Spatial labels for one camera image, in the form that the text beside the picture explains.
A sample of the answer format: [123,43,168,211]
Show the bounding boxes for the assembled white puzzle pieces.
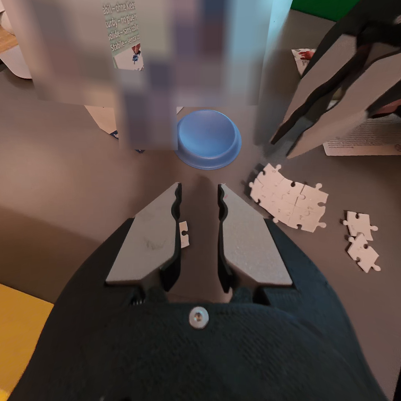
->
[249,163,329,233]

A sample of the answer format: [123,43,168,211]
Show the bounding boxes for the cartoon print puzzle box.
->
[85,0,293,154]

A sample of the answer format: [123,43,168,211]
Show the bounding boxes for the blue round plastic stand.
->
[174,110,242,170]

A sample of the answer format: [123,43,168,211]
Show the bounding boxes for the white printed puzzle bag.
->
[291,48,401,156]

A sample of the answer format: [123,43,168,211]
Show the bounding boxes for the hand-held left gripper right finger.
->
[218,183,293,294]

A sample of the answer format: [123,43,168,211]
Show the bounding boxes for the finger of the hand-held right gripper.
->
[286,47,401,159]
[270,33,360,145]

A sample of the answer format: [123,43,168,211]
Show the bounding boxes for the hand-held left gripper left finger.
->
[105,183,182,292]

